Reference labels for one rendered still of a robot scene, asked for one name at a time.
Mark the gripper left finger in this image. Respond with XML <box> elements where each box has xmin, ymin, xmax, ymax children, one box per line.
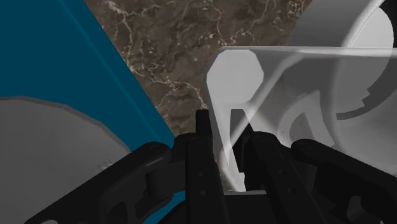
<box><xmin>24</xmin><ymin>108</ymin><xmax>231</xmax><ymax>224</ymax></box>

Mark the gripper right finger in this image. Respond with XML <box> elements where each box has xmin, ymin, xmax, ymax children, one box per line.
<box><xmin>233</xmin><ymin>130</ymin><xmax>397</xmax><ymax>224</ymax></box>

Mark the teal flat panel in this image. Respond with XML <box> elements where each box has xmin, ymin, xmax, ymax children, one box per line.
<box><xmin>0</xmin><ymin>0</ymin><xmax>187</xmax><ymax>224</ymax></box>

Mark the clear glass cup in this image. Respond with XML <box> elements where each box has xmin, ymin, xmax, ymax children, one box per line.
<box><xmin>205</xmin><ymin>45</ymin><xmax>397</xmax><ymax>193</ymax></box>

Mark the grey round plate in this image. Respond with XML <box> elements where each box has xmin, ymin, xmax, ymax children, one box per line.
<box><xmin>0</xmin><ymin>95</ymin><xmax>131</xmax><ymax>224</ymax></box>

